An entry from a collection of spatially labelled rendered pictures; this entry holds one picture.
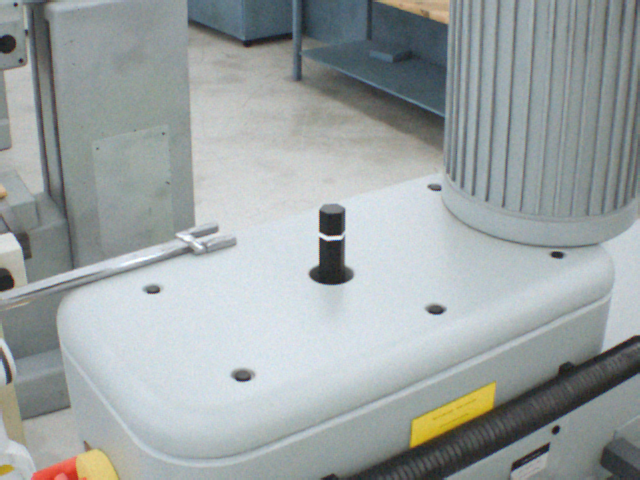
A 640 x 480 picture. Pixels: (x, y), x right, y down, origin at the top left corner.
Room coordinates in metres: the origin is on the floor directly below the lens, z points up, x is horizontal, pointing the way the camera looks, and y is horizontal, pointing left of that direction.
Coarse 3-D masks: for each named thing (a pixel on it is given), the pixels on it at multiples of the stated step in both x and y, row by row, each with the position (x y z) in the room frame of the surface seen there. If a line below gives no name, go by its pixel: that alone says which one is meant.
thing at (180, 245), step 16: (208, 224) 0.79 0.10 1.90; (176, 240) 0.76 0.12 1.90; (192, 240) 0.76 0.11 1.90; (208, 240) 0.76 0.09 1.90; (224, 240) 0.76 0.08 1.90; (128, 256) 0.73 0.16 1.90; (144, 256) 0.73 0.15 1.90; (160, 256) 0.73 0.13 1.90; (64, 272) 0.70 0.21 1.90; (80, 272) 0.70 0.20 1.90; (96, 272) 0.70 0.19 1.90; (112, 272) 0.71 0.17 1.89; (16, 288) 0.67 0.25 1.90; (32, 288) 0.67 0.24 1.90; (48, 288) 0.67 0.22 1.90; (64, 288) 0.68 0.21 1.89; (0, 304) 0.65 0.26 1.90; (16, 304) 0.66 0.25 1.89
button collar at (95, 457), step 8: (80, 456) 0.59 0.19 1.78; (88, 456) 0.59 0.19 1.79; (96, 456) 0.59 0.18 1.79; (104, 456) 0.59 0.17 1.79; (80, 464) 0.59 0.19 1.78; (88, 464) 0.58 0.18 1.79; (96, 464) 0.58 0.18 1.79; (104, 464) 0.58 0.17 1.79; (80, 472) 0.59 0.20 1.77; (88, 472) 0.58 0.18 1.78; (96, 472) 0.57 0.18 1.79; (104, 472) 0.57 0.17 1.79; (112, 472) 0.58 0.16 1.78
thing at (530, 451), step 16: (544, 432) 0.71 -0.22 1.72; (560, 432) 0.72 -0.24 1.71; (512, 448) 0.69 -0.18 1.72; (528, 448) 0.70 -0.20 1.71; (544, 448) 0.71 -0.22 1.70; (560, 448) 0.73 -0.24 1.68; (480, 464) 0.66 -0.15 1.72; (496, 464) 0.67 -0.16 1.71; (512, 464) 0.69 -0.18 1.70; (528, 464) 0.70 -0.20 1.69; (544, 464) 0.71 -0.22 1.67
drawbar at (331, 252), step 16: (320, 208) 0.72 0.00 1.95; (336, 208) 0.72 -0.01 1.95; (320, 224) 0.71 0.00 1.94; (336, 224) 0.71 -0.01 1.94; (320, 240) 0.71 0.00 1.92; (336, 240) 0.71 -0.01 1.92; (320, 256) 0.71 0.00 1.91; (336, 256) 0.71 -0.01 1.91; (320, 272) 0.71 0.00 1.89; (336, 272) 0.71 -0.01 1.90
